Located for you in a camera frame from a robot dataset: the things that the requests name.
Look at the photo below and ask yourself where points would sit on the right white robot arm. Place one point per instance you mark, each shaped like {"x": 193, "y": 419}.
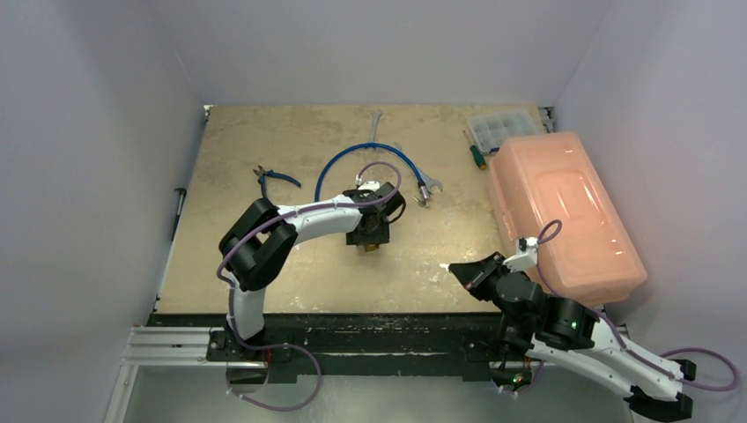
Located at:
{"x": 562, "y": 331}

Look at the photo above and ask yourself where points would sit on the black clamp handle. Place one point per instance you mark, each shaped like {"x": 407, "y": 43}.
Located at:
{"x": 182, "y": 192}

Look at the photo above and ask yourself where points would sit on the clear compartment organizer box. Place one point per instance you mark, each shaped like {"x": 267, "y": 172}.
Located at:
{"x": 490, "y": 131}

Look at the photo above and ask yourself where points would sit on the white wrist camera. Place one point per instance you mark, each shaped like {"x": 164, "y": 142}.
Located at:
{"x": 525, "y": 256}
{"x": 365, "y": 186}

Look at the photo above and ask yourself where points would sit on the small silver wrench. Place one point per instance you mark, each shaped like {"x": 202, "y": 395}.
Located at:
{"x": 376, "y": 116}

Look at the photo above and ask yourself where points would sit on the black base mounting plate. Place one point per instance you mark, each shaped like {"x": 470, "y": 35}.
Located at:
{"x": 464, "y": 345}

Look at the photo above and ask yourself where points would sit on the silver key bunch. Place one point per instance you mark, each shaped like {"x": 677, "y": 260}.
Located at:
{"x": 422, "y": 202}

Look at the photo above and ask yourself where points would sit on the blue cable lock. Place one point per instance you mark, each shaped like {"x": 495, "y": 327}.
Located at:
{"x": 361, "y": 151}

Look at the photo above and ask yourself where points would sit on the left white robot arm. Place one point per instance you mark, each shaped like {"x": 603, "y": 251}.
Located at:
{"x": 255, "y": 249}

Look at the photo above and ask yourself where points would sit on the orange translucent plastic toolbox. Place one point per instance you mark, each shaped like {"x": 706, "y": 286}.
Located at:
{"x": 536, "y": 179}

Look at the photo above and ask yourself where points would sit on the green handled screwdriver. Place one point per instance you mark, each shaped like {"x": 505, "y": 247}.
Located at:
{"x": 477, "y": 156}

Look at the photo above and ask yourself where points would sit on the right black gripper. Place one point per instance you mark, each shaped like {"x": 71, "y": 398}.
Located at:
{"x": 487, "y": 280}

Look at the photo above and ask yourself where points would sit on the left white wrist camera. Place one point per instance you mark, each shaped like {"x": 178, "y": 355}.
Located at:
{"x": 365, "y": 186}

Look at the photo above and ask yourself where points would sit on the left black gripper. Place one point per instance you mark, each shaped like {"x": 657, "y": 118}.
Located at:
{"x": 379, "y": 236}

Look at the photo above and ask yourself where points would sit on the blue handled pliers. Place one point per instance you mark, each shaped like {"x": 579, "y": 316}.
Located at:
{"x": 263, "y": 175}

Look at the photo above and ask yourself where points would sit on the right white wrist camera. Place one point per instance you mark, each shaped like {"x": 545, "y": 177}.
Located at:
{"x": 525, "y": 256}

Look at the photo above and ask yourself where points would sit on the large silver wrench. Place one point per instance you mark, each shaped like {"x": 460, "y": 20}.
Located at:
{"x": 426, "y": 184}

